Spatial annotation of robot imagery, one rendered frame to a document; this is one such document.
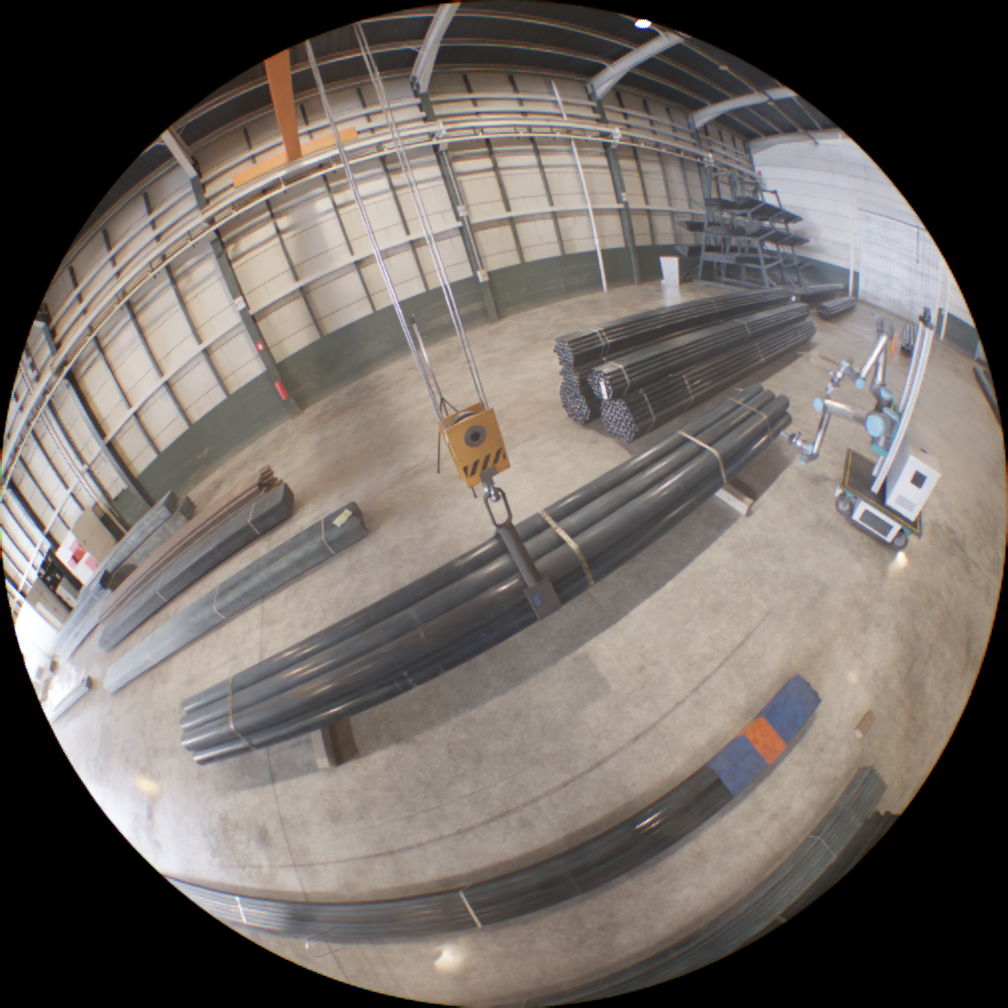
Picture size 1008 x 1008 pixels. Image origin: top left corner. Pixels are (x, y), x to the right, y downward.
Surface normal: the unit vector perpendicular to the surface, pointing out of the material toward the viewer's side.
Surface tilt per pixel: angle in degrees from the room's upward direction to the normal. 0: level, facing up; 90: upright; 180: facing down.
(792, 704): 0
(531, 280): 90
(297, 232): 90
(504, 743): 0
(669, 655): 0
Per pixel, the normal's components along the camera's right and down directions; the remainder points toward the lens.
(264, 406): 0.45, 0.53
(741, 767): -0.24, -0.71
